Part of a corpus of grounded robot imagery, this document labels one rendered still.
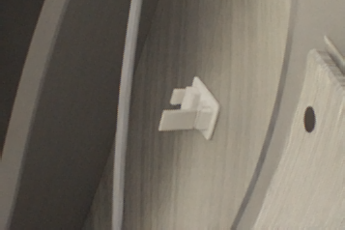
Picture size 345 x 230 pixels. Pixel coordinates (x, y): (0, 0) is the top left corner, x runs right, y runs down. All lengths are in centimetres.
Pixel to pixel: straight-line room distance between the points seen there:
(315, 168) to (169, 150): 14
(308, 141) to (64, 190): 21
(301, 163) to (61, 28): 16
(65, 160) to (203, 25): 11
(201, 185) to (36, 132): 9
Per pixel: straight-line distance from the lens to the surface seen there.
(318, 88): 85
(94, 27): 98
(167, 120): 93
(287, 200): 87
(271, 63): 90
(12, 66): 185
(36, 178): 102
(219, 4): 94
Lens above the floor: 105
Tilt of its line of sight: 5 degrees down
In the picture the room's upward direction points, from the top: 3 degrees clockwise
